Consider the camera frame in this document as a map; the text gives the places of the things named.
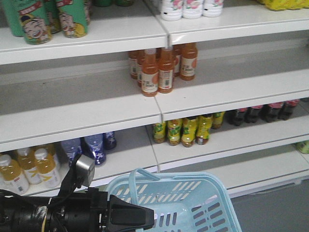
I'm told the orange juice bottle middle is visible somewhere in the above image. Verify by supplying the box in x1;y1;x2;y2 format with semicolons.
17;147;41;185

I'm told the blue sports drink bottle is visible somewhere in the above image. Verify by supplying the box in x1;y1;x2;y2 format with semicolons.
84;133;106;166
61;138;83;166

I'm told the orange juice bottle right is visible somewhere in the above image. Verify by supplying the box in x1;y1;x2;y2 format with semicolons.
34;148;61;188

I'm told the orange c100 bottle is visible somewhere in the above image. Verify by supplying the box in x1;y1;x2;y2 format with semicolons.
141;48;158;97
180;43;198;81
158;47;174;93

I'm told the blue sports drink bottle right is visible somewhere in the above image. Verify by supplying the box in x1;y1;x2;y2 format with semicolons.
84;133;106;166

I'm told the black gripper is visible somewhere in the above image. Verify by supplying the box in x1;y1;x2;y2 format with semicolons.
49;188;155;232

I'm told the orange juice bottle left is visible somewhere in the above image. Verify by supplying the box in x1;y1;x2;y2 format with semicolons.
0;154;29;194

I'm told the white ad milk bottle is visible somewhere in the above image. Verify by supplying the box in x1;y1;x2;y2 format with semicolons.
202;0;224;17
182;0;203;19
160;0;183;21

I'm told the green cartoon bottle left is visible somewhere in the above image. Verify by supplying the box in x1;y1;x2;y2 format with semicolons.
14;0;52;45

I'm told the orange C100 bottle front left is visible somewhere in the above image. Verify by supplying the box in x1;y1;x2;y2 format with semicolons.
141;48;158;97

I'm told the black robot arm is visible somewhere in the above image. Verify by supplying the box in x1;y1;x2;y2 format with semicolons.
0;188;110;232

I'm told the orange juice bottle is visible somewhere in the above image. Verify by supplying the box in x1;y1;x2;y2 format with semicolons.
17;147;41;185
0;154;29;194
34;148;61;188

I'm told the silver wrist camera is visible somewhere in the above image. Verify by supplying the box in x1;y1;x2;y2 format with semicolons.
76;155;95;187

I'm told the white metal shelf unit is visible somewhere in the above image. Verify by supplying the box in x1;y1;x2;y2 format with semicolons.
0;0;309;195

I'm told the green cartoon bottle right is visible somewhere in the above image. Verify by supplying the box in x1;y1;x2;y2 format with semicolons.
56;0;88;38

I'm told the yellow lemon tea bottle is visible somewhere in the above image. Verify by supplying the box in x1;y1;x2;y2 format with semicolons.
196;114;213;145
153;121;167;144
168;118;183;146
181;116;198;147

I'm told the orange C100 bottle right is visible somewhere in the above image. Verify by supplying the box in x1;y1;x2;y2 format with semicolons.
180;43;198;81

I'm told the light blue plastic basket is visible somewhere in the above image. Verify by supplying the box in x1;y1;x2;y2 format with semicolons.
105;168;241;232

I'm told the green cartoon bottle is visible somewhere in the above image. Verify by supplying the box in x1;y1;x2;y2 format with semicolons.
56;0;88;38
14;0;52;45

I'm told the orange C100 bottle front middle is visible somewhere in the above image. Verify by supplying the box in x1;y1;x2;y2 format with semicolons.
158;47;174;93

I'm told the blue sports drink bottle left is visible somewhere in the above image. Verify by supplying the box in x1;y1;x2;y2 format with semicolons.
61;138;83;166

